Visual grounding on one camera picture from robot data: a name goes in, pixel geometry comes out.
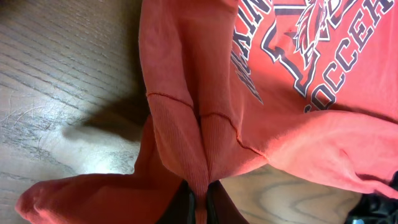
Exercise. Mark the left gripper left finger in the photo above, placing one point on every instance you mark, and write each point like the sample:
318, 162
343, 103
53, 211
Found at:
181, 209

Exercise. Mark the red printed t-shirt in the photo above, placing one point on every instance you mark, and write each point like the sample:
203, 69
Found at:
308, 87

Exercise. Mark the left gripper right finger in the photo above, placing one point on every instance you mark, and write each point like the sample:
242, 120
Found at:
220, 208

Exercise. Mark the black patterned garment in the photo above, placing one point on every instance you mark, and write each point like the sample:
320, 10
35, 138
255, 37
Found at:
373, 209

